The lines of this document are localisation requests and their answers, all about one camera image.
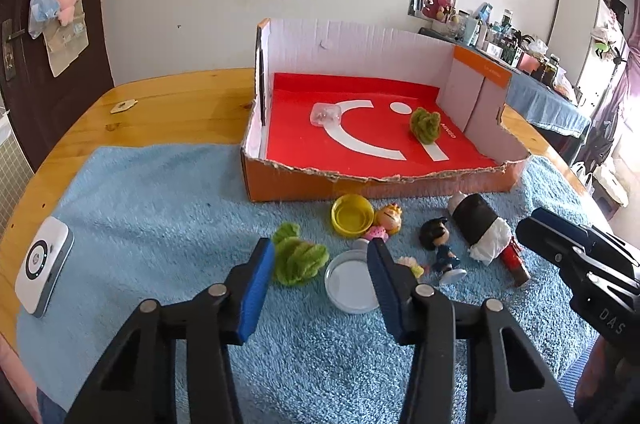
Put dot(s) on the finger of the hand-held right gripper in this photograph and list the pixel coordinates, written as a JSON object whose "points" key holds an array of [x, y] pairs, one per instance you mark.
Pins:
{"points": [[555, 219], [545, 241]]}

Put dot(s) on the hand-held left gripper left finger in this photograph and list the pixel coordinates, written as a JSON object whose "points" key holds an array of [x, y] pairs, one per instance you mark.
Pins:
{"points": [[257, 284]]}

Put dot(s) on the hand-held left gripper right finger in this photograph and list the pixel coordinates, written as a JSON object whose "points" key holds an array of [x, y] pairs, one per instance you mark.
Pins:
{"points": [[387, 289]]}

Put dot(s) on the clear round lid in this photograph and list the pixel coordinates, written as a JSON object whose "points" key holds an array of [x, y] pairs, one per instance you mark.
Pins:
{"points": [[350, 281]]}

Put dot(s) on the green pipe-cleaner plant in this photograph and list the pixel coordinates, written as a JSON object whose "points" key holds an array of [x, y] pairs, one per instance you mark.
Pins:
{"points": [[299, 256], [425, 125]]}

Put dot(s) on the blonde girl figurine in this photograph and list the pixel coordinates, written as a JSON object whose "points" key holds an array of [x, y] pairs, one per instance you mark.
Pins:
{"points": [[389, 220]]}

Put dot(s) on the black white sushi toy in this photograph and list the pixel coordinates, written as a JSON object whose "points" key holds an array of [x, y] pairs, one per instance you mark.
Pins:
{"points": [[477, 219]]}

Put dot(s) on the black-haired figurine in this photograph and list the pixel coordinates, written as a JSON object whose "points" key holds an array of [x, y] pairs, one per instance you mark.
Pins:
{"points": [[435, 234]]}

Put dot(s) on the orange cardboard box red bottom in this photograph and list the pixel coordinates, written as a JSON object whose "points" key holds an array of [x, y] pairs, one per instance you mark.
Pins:
{"points": [[350, 123]]}

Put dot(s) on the person's right forearm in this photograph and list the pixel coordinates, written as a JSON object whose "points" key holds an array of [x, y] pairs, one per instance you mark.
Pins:
{"points": [[605, 384]]}

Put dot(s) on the yellow pink pipe-cleaner flower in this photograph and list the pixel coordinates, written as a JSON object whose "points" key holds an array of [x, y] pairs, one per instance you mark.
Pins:
{"points": [[412, 268]]}

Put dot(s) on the white bags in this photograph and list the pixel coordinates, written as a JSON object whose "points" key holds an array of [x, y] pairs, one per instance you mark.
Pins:
{"points": [[607, 186]]}

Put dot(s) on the yellow round lid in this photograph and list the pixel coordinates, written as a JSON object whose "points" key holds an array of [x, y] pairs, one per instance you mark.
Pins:
{"points": [[351, 216]]}

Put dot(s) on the blue tablecloth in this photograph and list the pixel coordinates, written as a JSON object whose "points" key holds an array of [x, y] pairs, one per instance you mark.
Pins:
{"points": [[545, 103]]}

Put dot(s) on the blue towel mat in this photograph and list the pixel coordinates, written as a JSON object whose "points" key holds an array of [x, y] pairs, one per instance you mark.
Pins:
{"points": [[150, 229]]}

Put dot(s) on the purple curtain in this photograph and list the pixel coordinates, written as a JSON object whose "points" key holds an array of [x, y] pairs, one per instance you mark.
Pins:
{"points": [[622, 113]]}

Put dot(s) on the small clear plastic container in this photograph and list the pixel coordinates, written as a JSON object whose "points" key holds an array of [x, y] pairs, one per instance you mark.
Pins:
{"points": [[325, 113]]}

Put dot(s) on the white cabinet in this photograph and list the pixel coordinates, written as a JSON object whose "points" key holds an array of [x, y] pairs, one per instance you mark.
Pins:
{"points": [[575, 33]]}

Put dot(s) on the row of cosmetic bottles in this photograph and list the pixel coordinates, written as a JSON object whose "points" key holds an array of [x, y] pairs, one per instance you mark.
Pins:
{"points": [[505, 38]]}

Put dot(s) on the white round-button device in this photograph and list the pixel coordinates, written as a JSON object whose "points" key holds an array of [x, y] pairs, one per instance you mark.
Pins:
{"points": [[42, 269]]}

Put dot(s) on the small wooden tag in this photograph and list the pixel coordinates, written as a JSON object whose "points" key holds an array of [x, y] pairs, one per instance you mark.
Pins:
{"points": [[122, 106]]}

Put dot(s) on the dark brown door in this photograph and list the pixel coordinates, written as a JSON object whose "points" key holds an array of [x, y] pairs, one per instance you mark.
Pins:
{"points": [[30, 103]]}

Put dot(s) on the beige hanging pouch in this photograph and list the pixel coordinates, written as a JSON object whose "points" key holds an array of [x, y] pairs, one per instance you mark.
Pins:
{"points": [[67, 46]]}

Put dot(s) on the pink plush pig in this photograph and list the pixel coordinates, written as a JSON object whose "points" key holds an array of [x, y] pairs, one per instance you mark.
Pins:
{"points": [[67, 1]]}

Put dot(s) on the clear plastic bag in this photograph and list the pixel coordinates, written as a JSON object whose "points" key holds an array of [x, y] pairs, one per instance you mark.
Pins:
{"points": [[41, 8]]}

